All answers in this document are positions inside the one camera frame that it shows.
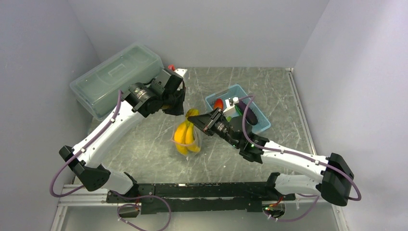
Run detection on purple cable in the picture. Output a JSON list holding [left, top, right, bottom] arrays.
[[237, 95, 362, 223], [49, 90, 124, 198]]

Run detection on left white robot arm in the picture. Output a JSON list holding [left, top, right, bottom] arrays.
[[59, 80, 186, 202]]

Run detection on light blue plastic basket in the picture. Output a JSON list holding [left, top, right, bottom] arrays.
[[205, 84, 271, 134]]

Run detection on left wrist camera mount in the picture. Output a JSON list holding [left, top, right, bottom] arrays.
[[149, 68, 187, 100]]

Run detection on clear zip top bag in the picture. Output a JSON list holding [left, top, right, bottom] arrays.
[[171, 113, 202, 157]]

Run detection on green chili pepper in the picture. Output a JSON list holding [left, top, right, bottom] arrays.
[[235, 106, 242, 116]]

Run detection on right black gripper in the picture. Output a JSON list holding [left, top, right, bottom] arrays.
[[188, 107, 241, 149]]

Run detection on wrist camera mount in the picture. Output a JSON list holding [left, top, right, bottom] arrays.
[[149, 68, 187, 100], [223, 97, 239, 118]]

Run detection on yellow banana bunch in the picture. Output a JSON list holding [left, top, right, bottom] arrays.
[[173, 108, 201, 156]]

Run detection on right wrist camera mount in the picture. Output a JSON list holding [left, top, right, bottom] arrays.
[[223, 97, 239, 118]]

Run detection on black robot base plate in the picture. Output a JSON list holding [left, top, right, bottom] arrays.
[[106, 182, 280, 215]]

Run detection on dark purple eggplant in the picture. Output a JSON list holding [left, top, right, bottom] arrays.
[[237, 100, 258, 126]]

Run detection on clear green storage box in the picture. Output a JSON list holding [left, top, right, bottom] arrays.
[[70, 43, 164, 121]]

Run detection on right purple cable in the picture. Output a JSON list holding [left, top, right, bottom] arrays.
[[237, 95, 362, 223]]

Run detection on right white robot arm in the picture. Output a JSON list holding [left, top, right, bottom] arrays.
[[188, 109, 361, 206]]

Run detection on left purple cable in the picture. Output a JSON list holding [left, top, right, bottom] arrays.
[[49, 90, 124, 198]]

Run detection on red orange mango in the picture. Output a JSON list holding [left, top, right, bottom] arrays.
[[213, 98, 224, 110]]

